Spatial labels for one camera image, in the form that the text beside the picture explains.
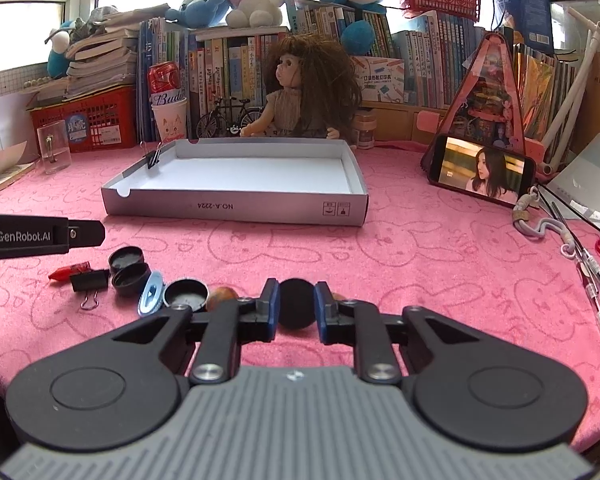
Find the pink bunny tablecloth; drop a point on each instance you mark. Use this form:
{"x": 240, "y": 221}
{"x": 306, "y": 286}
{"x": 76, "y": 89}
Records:
{"x": 420, "y": 245}

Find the black round open container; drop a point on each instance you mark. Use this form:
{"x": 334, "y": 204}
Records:
{"x": 186, "y": 293}

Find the brown acorn nut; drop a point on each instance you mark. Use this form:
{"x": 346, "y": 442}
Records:
{"x": 219, "y": 295}

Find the white cardboard box tray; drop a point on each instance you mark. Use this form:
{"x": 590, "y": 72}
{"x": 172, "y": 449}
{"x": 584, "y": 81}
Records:
{"x": 267, "y": 180}

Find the blue carton box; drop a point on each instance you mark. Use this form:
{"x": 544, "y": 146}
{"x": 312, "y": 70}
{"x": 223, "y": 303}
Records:
{"x": 530, "y": 21}

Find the blue penguin plush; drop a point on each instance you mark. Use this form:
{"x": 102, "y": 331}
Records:
{"x": 60, "y": 40}

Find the row of upright books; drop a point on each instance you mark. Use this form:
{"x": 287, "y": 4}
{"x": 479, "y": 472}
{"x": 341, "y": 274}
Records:
{"x": 232, "y": 63}

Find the black smartphone playing video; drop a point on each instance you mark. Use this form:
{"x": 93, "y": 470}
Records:
{"x": 486, "y": 172}

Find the black round jar cap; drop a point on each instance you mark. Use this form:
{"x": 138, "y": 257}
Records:
{"x": 131, "y": 280}

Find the white cat paper cup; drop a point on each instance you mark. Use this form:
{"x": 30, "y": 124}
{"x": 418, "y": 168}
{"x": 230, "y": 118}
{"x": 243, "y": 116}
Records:
{"x": 171, "y": 120}

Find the stack of books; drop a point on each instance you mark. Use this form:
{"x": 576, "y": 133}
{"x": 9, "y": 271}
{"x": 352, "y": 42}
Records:
{"x": 102, "y": 50}

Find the red lipstick tube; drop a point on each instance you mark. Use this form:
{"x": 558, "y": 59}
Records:
{"x": 65, "y": 273}

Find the red plastic crate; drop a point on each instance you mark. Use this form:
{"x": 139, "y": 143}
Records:
{"x": 100, "y": 121}

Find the black round lid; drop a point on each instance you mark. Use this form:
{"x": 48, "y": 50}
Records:
{"x": 125, "y": 256}

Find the black binder clip on tray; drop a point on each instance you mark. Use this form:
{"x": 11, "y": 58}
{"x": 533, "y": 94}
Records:
{"x": 151, "y": 153}

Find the black round sponge puck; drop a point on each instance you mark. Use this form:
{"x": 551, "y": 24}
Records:
{"x": 296, "y": 310}

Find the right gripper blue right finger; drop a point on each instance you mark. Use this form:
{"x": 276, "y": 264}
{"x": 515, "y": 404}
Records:
{"x": 334, "y": 316}

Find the pink triangular phone stand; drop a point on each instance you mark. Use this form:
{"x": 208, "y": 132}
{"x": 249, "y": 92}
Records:
{"x": 486, "y": 109}

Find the red pen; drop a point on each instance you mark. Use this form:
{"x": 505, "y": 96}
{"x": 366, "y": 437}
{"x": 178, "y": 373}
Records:
{"x": 589, "y": 285}

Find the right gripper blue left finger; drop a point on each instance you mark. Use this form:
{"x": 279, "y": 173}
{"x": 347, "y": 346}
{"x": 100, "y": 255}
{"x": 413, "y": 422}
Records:
{"x": 258, "y": 316}

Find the white tube frame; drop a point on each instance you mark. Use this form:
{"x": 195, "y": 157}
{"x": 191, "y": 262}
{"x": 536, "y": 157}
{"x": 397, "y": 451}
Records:
{"x": 567, "y": 113}

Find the blue oval badge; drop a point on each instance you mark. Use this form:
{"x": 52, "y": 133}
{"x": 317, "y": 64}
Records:
{"x": 151, "y": 297}

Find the colourful stationery box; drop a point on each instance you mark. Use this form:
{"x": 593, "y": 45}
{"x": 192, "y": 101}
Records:
{"x": 380, "y": 79}

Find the black miniature bicycle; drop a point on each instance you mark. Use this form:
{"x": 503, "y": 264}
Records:
{"x": 227, "y": 118}

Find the brown haired doll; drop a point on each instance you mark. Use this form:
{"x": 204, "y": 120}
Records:
{"x": 311, "y": 91}

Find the red beer can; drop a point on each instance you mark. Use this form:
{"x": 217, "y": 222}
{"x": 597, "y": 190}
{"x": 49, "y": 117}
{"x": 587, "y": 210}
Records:
{"x": 165, "y": 83}

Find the small white jar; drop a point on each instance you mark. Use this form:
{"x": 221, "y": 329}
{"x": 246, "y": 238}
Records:
{"x": 365, "y": 126}

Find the black binder clip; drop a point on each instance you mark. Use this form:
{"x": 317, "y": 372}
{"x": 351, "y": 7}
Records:
{"x": 90, "y": 284}
{"x": 151, "y": 153}

